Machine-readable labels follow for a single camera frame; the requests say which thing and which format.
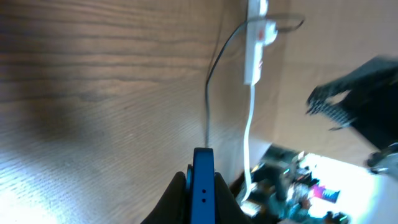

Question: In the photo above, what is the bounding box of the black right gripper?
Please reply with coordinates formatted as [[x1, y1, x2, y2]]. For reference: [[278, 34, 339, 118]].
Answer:
[[306, 56, 397, 149]]

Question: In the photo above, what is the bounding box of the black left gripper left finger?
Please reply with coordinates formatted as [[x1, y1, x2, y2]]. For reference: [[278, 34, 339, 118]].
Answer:
[[141, 171, 189, 224]]

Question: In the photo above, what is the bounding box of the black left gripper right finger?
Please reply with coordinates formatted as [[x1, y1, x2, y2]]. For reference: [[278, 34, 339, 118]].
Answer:
[[215, 172, 251, 224]]

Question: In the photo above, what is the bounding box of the blue Samsung Galaxy smartphone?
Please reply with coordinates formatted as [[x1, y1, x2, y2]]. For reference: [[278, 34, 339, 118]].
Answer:
[[186, 147, 216, 224]]

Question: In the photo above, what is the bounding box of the black USB charging cable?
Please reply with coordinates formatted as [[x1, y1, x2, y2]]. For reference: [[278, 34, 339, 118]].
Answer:
[[203, 14, 305, 149]]

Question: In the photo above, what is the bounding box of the white power strip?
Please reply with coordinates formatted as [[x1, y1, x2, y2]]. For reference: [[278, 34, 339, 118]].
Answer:
[[244, 0, 268, 85]]

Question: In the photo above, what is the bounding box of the white power strip cord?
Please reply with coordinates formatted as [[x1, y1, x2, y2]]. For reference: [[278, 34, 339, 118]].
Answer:
[[239, 83, 256, 205]]

